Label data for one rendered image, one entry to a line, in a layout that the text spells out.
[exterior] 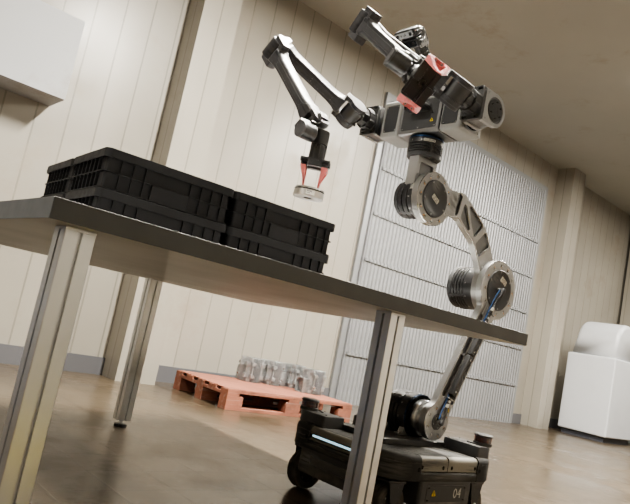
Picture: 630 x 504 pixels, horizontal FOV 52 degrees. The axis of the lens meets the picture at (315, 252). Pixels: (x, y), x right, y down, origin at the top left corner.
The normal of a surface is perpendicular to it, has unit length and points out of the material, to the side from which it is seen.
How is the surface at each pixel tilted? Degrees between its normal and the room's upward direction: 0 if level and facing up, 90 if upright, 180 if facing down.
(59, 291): 90
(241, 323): 90
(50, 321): 90
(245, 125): 90
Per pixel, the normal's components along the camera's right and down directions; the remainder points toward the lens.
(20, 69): 0.65, 0.04
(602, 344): -0.72, -0.40
